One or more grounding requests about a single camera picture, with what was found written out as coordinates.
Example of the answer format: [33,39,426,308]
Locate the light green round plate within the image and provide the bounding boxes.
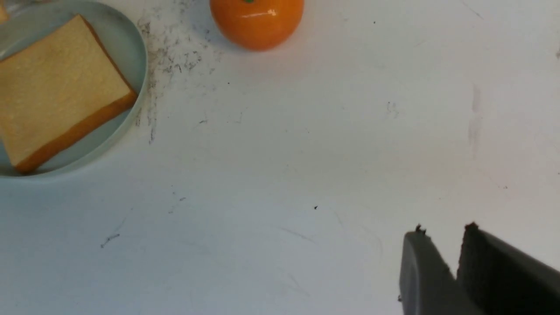
[1,0,149,181]

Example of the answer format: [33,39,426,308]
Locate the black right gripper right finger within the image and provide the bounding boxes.
[456,223,560,315]

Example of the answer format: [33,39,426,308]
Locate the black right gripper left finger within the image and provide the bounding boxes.
[399,225,483,315]

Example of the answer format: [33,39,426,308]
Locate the orange persimmon with leaf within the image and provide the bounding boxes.
[209,0,305,51]

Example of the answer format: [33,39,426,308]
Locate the toast slice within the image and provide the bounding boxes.
[0,14,137,174]

